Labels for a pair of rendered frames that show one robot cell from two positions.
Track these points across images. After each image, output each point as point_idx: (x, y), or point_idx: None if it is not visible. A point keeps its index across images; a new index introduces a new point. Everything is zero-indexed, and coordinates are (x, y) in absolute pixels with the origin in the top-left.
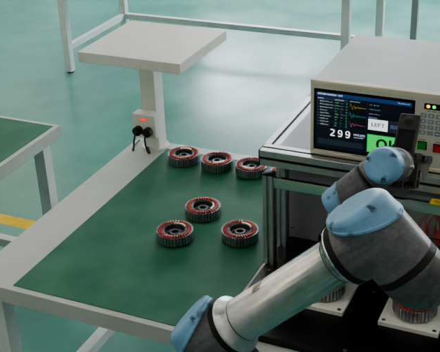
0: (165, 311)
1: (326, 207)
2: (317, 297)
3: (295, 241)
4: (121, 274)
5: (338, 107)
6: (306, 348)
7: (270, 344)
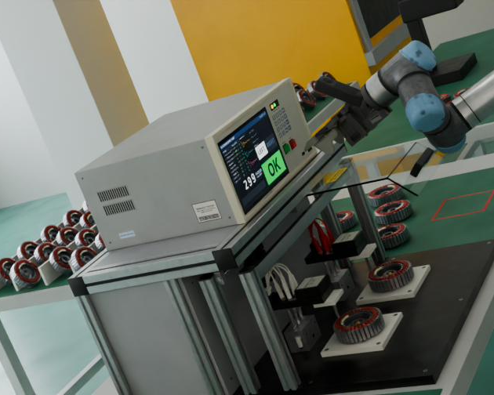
0: None
1: (439, 110)
2: None
3: None
4: None
5: (237, 153)
6: (460, 320)
7: (452, 349)
